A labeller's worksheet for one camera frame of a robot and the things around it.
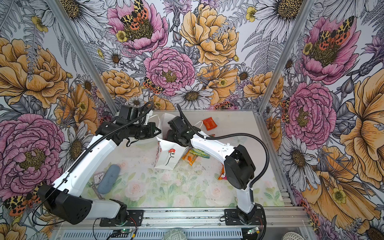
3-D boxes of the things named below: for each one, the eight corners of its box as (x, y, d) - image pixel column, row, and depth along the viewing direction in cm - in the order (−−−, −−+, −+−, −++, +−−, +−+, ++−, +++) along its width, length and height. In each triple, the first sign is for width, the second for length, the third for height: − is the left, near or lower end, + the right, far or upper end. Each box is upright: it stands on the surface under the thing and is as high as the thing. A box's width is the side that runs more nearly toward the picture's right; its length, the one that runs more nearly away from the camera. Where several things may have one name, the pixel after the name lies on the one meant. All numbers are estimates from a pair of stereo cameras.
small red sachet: (207, 130, 112) (208, 128, 110) (202, 122, 118) (202, 119, 116) (217, 127, 114) (217, 125, 112) (211, 119, 120) (211, 116, 118)
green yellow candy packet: (189, 153, 101) (189, 150, 98) (191, 150, 103) (191, 147, 100) (208, 161, 97) (208, 158, 95) (209, 157, 99) (210, 154, 96)
